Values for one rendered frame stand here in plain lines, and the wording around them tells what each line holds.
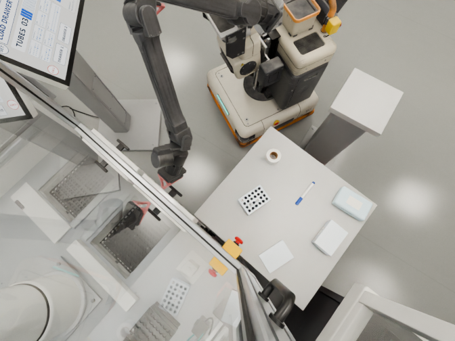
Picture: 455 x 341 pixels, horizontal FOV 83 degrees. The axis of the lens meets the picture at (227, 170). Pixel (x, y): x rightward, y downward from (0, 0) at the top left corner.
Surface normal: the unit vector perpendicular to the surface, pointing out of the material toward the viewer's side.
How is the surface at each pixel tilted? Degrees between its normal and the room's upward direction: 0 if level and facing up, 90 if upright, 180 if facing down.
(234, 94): 0
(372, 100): 0
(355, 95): 0
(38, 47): 50
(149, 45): 69
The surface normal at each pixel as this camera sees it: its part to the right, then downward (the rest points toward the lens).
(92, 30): -0.01, -0.26
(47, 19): 0.76, -0.17
